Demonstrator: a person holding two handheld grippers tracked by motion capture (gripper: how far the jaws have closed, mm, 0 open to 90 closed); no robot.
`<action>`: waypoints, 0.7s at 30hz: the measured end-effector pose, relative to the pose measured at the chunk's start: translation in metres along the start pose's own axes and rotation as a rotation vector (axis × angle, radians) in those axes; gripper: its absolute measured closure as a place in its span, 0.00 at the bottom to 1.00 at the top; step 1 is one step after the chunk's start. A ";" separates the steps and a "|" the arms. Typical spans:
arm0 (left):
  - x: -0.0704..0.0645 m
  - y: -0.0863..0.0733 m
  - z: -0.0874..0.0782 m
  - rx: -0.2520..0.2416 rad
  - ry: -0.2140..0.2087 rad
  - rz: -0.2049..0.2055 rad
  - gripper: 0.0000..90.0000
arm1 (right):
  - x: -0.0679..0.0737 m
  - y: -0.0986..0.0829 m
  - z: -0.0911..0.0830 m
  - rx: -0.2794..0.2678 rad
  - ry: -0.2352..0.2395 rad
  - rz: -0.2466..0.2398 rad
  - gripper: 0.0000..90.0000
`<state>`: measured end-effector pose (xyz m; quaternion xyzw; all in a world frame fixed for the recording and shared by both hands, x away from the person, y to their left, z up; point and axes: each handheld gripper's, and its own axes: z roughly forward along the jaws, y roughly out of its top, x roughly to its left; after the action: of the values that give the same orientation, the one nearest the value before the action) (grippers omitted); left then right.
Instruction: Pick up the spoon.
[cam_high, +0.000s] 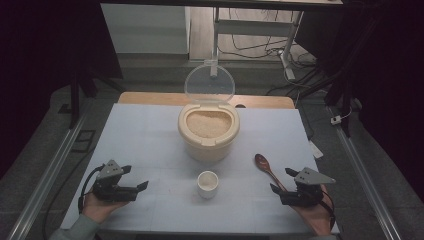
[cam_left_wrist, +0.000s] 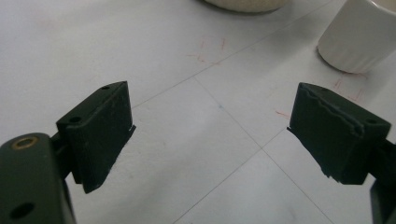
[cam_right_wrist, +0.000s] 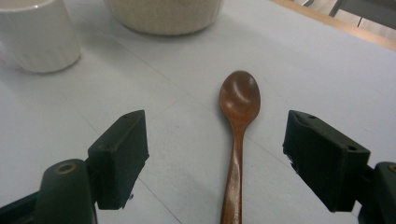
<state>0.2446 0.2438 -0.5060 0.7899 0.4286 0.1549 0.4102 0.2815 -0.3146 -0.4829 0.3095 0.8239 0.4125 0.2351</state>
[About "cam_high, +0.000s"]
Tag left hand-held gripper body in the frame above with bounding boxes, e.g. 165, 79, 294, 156
92, 159, 139, 203

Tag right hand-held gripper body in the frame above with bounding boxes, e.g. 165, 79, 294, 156
279, 167, 337, 208

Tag brown wooden spoon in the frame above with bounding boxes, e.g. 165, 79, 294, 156
254, 153, 288, 193

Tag white cup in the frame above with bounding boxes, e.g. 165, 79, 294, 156
196, 170, 220, 200

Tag cream plastic rice container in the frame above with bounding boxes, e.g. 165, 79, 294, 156
177, 102, 241, 164

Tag rice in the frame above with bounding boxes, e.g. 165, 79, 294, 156
185, 110, 233, 139

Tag person's left hand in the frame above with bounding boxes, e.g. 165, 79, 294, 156
81, 191, 130, 224

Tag person's right hand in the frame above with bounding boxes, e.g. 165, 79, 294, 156
291, 184, 335, 236

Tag white paper tag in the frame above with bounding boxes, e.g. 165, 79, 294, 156
308, 139, 325, 160

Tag white table cover sheet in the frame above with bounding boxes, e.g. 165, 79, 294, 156
60, 103, 341, 234

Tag wooden table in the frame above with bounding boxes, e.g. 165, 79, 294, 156
118, 92, 296, 110

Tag black stand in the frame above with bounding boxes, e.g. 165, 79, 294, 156
266, 59, 363, 138
58, 66, 126, 130

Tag clear round container lid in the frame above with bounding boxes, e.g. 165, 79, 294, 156
184, 63, 236, 104

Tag black curtain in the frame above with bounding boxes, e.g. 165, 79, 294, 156
294, 0, 424, 203
0, 0, 124, 179

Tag white cabinet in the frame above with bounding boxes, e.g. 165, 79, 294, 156
100, 3, 191, 55

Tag left hand-held gripper cable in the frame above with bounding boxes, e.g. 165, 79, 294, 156
77, 163, 106, 215

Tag hand-held gripper cable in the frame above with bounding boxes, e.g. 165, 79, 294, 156
319, 190, 336, 231
77, 163, 106, 215

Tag right hand-held gripper cable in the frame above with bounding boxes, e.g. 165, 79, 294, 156
319, 190, 336, 231

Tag aluminium rail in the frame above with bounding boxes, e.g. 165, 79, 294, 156
328, 105, 403, 240
6, 108, 92, 240

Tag black floor cables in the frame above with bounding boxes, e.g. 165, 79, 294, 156
218, 8, 318, 69

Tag white frame desk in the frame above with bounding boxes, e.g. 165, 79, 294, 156
99, 0, 344, 81

